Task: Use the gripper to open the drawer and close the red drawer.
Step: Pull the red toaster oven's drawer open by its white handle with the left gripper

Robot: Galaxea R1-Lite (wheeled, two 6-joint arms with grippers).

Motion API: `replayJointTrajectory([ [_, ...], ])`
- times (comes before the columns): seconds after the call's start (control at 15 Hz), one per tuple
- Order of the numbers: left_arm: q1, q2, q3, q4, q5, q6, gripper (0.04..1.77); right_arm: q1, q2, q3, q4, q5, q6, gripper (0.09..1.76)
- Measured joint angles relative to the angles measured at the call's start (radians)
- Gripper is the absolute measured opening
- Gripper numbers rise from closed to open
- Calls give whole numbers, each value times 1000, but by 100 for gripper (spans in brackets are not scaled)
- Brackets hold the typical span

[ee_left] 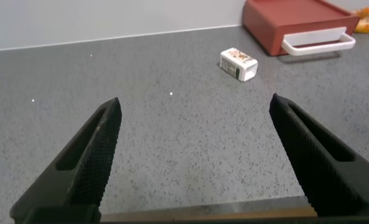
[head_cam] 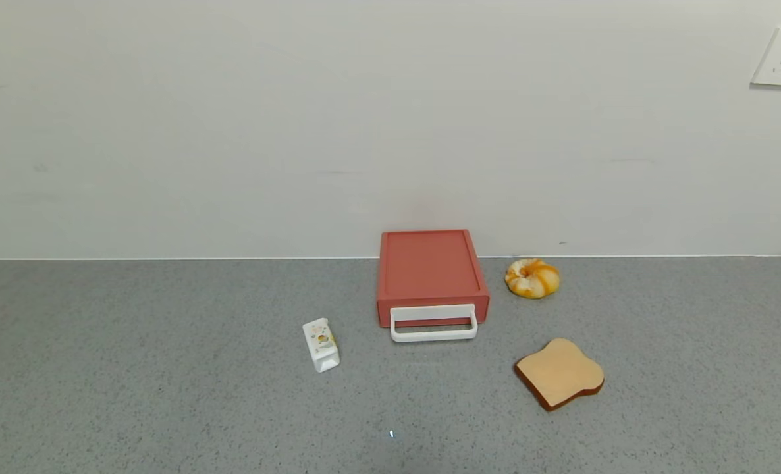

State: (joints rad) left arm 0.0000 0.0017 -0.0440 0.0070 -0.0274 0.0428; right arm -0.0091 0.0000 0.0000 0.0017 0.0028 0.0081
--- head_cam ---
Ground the red drawer cabinet case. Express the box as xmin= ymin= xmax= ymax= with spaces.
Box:
xmin=376 ymin=229 xmax=491 ymax=307

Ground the small white milk carton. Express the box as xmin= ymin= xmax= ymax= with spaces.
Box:
xmin=302 ymin=318 xmax=340 ymax=373

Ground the orange glazed bagel bread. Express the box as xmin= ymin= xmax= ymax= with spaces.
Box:
xmin=504 ymin=258 xmax=561 ymax=300

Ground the toast bread slice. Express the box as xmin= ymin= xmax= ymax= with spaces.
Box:
xmin=514 ymin=338 xmax=606 ymax=412

